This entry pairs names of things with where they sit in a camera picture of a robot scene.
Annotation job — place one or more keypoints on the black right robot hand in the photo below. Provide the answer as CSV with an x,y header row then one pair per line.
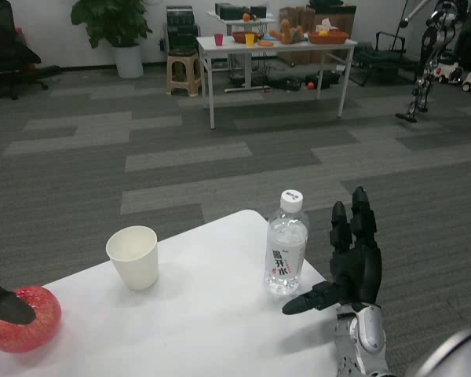
x,y
357,271

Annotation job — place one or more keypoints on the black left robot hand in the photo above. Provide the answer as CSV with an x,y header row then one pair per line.
x,y
8,306

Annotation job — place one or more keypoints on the clear plastic water bottle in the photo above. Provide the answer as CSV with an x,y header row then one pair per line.
x,y
284,243

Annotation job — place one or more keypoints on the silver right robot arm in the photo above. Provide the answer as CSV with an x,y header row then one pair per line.
x,y
367,330

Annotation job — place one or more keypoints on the red apple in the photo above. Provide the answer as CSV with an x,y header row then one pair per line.
x,y
35,335

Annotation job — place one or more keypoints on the white paper cup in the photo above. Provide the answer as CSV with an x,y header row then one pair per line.
x,y
137,267

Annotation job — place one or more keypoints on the black duffel bag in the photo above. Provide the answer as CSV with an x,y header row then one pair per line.
x,y
329,79

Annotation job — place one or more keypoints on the black folding cot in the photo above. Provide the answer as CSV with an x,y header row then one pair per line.
x,y
380,63

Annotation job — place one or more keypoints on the orange rectangular basket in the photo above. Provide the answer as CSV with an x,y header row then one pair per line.
x,y
329,39

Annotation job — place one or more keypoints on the white folding-leg table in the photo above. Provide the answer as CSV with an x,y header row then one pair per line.
x,y
290,46

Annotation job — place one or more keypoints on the silver black humanoid robot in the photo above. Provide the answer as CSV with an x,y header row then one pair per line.
x,y
431,43

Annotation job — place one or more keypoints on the orange plush toy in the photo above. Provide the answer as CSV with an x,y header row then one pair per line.
x,y
286,35

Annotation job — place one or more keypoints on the white tissue box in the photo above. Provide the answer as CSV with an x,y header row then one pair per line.
x,y
327,26

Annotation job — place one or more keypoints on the large brown cardboard box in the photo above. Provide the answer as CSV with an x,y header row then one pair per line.
x,y
345,19

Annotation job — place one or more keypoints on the yellow cup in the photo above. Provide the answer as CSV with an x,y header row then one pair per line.
x,y
250,41

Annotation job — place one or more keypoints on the black office chair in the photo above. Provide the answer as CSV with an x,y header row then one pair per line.
x,y
4,51

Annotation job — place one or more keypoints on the brown round bowl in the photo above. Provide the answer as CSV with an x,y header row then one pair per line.
x,y
238,37

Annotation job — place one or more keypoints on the small brown cardboard box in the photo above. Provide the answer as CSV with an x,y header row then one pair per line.
x,y
294,15

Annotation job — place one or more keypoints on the beige plastic stool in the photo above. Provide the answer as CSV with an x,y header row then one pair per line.
x,y
183,72

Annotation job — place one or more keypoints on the pink cup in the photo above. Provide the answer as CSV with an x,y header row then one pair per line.
x,y
218,40

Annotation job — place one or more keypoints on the black cloth bag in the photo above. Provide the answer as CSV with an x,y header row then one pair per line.
x,y
326,3

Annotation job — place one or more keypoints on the white plant pot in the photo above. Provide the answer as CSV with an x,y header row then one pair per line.
x,y
128,63

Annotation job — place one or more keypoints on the small black speaker box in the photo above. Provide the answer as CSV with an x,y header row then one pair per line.
x,y
258,12

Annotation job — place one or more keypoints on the white standing desk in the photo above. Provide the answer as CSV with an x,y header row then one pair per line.
x,y
235,20

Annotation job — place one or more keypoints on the large black speaker box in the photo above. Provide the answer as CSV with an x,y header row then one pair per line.
x,y
231,11

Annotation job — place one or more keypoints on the black green equipment case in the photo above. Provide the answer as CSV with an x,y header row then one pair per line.
x,y
183,38

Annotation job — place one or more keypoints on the green leafy plant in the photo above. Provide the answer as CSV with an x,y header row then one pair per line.
x,y
114,19

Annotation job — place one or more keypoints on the black slatted equipment case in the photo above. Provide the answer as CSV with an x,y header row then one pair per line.
x,y
182,15

